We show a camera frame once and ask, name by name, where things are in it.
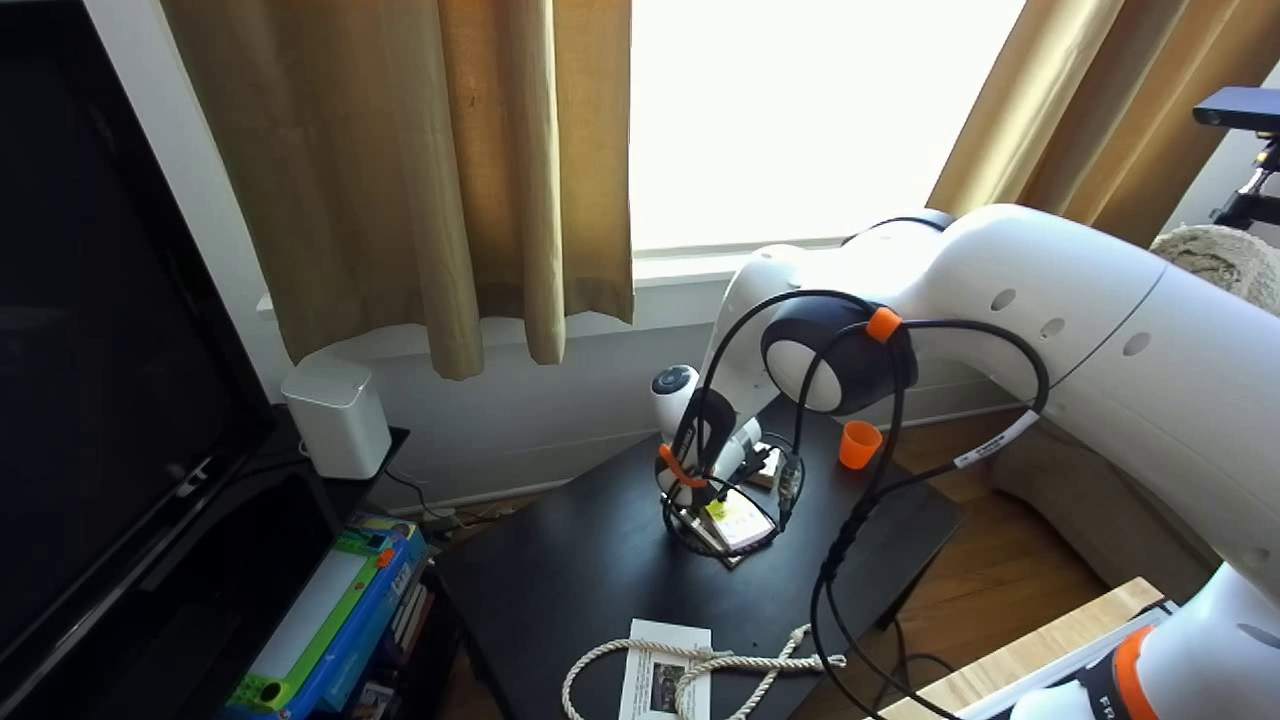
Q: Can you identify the white flat booklet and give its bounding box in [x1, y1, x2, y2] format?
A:
[611, 617, 715, 720]

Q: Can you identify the black flat screen television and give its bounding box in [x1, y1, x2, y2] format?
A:
[0, 0, 292, 670]

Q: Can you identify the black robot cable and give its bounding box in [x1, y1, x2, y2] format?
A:
[657, 282, 1050, 720]

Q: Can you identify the black television stand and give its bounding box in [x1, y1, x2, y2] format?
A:
[0, 425, 455, 720]

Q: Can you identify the orange plastic cup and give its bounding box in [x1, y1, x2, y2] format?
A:
[836, 414, 888, 477]

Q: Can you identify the beige armchair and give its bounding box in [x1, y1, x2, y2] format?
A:
[992, 414, 1219, 605]

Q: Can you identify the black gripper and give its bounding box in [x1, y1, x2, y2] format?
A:
[660, 383, 743, 518]

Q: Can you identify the bright window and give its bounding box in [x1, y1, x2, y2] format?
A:
[627, 0, 1031, 255]

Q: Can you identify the light wooden board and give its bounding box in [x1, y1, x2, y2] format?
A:
[865, 570, 1171, 720]

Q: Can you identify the orange cable clip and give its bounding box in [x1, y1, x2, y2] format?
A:
[652, 443, 711, 491]
[860, 304, 906, 348]

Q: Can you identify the white rope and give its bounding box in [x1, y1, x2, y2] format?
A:
[557, 620, 852, 720]

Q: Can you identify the blue game box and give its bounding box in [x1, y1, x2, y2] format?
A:
[285, 518, 431, 720]

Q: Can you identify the cream knitted blanket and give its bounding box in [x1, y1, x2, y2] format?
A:
[1153, 219, 1280, 317]

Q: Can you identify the white cube speaker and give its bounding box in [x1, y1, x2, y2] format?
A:
[276, 355, 397, 484]

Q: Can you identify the tan window curtain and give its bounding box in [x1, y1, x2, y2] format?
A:
[925, 0, 1280, 252]
[154, 0, 636, 383]

